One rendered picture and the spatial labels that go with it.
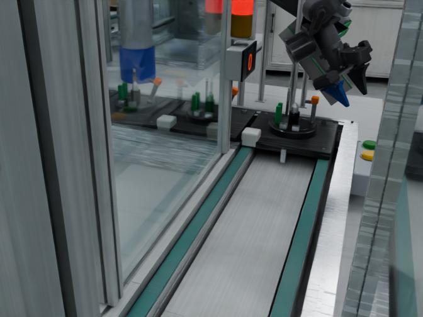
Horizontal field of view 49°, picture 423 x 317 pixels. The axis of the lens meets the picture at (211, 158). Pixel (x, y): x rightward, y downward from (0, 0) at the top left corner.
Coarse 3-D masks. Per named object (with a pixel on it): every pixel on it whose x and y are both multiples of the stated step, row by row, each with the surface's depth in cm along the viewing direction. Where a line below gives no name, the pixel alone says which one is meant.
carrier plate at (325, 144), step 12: (264, 120) 139; (264, 132) 130; (324, 132) 132; (336, 132) 133; (264, 144) 124; (276, 144) 123; (288, 144) 124; (300, 144) 124; (312, 144) 124; (324, 144) 124; (312, 156) 121; (324, 156) 120
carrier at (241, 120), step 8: (232, 112) 144; (240, 112) 144; (248, 112) 145; (232, 120) 138; (240, 120) 138; (248, 120) 138; (232, 128) 132; (240, 128) 133; (232, 136) 127; (240, 136) 132
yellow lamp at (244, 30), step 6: (234, 18) 103; (240, 18) 103; (246, 18) 103; (234, 24) 104; (240, 24) 103; (246, 24) 104; (234, 30) 104; (240, 30) 104; (246, 30) 104; (234, 36) 105; (240, 36) 105; (246, 36) 105
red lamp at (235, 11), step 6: (234, 0) 102; (240, 0) 101; (246, 0) 101; (252, 0) 102; (234, 6) 102; (240, 6) 102; (246, 6) 102; (252, 6) 103; (234, 12) 103; (240, 12) 102; (246, 12) 102; (252, 12) 104
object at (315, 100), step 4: (312, 96) 127; (316, 96) 127; (308, 100) 128; (312, 100) 126; (316, 100) 126; (312, 104) 127; (316, 104) 127; (312, 108) 127; (316, 108) 128; (312, 112) 128; (312, 116) 128; (312, 120) 129
